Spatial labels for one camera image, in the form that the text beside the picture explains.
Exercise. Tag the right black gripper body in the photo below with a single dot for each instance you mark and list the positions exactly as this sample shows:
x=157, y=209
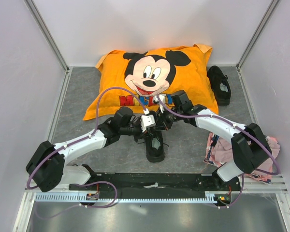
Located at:
x=167, y=118

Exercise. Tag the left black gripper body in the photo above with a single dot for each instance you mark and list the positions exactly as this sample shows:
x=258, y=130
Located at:
x=135, y=129

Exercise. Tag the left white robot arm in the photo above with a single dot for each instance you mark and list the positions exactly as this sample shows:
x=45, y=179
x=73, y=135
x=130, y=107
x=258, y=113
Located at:
x=47, y=167

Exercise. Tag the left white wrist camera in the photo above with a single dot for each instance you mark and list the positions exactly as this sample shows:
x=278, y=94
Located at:
x=147, y=120

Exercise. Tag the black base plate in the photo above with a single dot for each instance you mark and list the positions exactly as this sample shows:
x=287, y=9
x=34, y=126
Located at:
x=131, y=185

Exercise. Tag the black sneaker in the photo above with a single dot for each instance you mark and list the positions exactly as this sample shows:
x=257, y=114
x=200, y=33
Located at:
x=154, y=144
x=219, y=85

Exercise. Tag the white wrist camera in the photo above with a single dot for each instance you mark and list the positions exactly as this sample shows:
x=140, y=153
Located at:
x=160, y=99
x=147, y=120

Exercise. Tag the pink crumpled cloth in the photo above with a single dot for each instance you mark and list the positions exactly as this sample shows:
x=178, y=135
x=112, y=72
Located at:
x=219, y=151

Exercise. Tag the grey slotted cable duct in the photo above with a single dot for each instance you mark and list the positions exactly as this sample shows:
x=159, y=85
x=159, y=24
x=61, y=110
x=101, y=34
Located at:
x=86, y=198

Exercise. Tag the right aluminium frame post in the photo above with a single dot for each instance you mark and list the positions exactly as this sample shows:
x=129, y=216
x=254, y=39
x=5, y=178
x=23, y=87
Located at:
x=258, y=31

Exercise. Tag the aluminium frame post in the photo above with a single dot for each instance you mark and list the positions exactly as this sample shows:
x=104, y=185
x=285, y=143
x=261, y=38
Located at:
x=258, y=31
x=46, y=33

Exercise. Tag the white tape scrap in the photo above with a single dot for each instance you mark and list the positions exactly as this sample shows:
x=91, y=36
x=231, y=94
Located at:
x=156, y=185

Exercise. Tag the orange Mickey Mouse pillow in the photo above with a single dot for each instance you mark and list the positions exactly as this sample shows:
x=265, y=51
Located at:
x=133, y=79

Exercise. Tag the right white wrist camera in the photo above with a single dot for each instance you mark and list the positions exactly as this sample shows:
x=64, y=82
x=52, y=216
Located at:
x=160, y=99

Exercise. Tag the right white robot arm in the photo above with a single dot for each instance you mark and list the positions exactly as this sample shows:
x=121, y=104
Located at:
x=249, y=146

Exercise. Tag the left aluminium frame post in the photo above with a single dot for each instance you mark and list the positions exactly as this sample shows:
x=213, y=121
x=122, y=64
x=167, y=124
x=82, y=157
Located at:
x=46, y=33

